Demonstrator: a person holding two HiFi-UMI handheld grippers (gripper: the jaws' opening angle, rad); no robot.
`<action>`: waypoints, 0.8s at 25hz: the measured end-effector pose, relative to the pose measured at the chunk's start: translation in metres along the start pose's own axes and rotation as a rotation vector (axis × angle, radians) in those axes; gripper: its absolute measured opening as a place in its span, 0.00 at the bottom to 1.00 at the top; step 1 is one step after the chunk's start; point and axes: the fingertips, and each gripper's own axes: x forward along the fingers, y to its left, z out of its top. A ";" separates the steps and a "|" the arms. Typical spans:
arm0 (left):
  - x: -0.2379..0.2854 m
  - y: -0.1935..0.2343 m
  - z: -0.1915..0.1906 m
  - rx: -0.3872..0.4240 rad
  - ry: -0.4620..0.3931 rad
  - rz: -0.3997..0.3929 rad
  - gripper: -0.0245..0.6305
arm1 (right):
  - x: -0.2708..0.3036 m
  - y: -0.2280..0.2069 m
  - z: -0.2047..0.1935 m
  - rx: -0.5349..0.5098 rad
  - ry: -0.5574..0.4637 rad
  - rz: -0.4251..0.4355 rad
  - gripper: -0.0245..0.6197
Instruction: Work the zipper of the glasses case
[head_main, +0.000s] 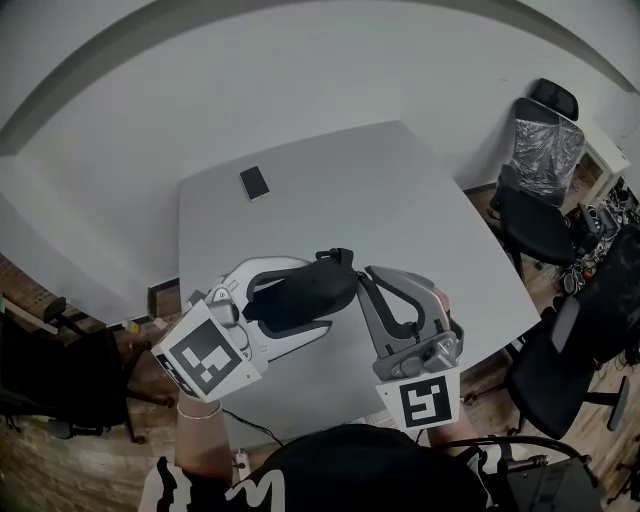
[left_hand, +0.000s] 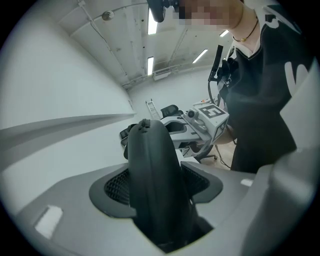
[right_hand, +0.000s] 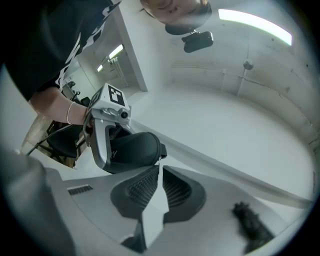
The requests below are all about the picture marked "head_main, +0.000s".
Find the black oval case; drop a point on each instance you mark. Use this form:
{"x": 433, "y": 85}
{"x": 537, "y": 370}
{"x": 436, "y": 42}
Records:
{"x": 310, "y": 292}

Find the white side table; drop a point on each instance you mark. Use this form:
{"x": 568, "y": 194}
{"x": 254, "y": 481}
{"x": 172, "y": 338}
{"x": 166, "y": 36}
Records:
{"x": 607, "y": 155}

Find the black mesh office chair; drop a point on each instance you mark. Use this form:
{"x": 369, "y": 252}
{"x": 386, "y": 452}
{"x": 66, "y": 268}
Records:
{"x": 575, "y": 350}

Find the black smartphone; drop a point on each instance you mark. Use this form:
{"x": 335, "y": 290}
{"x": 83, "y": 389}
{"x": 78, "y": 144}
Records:
{"x": 254, "y": 183}

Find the white power strip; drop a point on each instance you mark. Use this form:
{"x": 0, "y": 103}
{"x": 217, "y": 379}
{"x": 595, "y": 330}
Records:
{"x": 241, "y": 461}

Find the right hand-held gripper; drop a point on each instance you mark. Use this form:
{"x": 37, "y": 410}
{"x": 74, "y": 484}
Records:
{"x": 425, "y": 400}

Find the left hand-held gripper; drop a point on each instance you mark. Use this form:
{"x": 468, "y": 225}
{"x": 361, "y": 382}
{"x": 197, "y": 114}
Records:
{"x": 205, "y": 350}

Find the black seat with curved armrest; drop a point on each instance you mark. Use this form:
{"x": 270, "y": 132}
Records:
{"x": 550, "y": 485}

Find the plastic-wrapped black office chair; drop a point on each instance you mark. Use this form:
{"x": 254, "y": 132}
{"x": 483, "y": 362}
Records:
{"x": 542, "y": 160}

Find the person's right hand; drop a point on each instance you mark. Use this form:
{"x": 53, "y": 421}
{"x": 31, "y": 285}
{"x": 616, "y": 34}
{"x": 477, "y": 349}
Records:
{"x": 444, "y": 302}

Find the person's left forearm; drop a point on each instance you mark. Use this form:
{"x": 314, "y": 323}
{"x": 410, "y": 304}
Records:
{"x": 202, "y": 440}

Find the person's black printed shirt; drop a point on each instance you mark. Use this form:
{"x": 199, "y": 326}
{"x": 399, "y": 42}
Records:
{"x": 360, "y": 475}

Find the small yellow item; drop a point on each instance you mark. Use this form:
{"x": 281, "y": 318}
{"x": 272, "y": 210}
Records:
{"x": 134, "y": 327}

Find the person's right forearm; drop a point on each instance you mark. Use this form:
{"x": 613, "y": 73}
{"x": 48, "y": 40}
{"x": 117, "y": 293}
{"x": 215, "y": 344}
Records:
{"x": 450, "y": 432}

